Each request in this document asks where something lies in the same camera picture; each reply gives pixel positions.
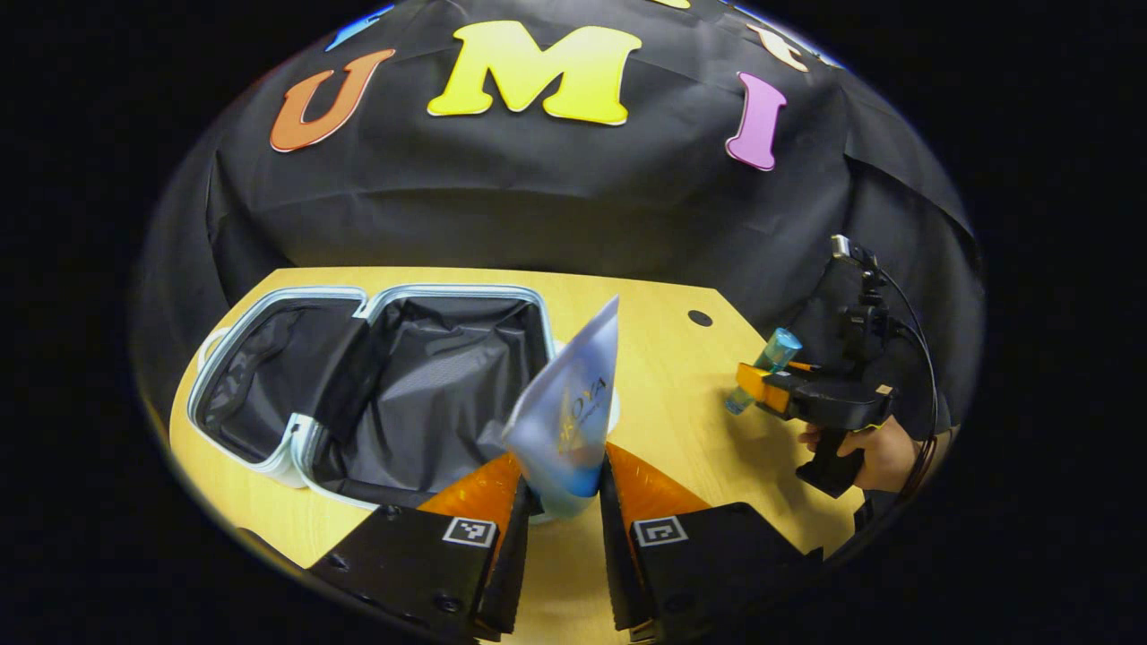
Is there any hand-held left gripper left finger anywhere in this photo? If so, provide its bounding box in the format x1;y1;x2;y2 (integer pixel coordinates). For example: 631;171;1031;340
305;451;534;644

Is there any teal plastic bottle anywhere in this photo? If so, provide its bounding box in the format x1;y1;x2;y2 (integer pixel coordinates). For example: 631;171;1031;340
724;327;804;416

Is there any pale blue suitcase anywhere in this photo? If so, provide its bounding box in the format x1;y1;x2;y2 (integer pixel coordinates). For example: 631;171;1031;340
186;284;621;525

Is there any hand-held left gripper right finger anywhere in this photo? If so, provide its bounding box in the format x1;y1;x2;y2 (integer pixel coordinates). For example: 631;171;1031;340
598;441;825;644

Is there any black backdrop cloth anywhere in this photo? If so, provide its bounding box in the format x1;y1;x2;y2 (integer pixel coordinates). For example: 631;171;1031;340
134;0;987;449

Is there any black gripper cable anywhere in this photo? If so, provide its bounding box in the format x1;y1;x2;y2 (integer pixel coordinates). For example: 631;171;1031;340
874;267;940;503

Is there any pale blue squeeze tube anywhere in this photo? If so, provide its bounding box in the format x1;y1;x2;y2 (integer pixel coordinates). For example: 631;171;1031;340
502;296;621;519

